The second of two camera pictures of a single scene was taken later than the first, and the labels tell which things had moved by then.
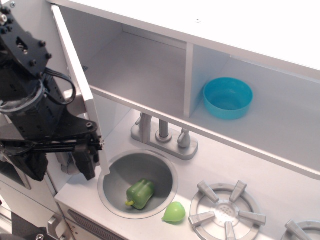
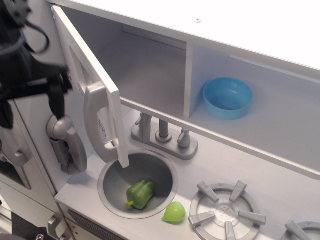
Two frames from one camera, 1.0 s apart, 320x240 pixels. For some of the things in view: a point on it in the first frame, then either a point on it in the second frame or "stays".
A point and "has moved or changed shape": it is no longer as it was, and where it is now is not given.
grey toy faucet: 183,146 stays
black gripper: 48,127 -> 24,76
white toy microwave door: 82,84 has moved or changed shape
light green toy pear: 175,212 stays
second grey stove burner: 309,230 stays
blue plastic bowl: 227,98 stays
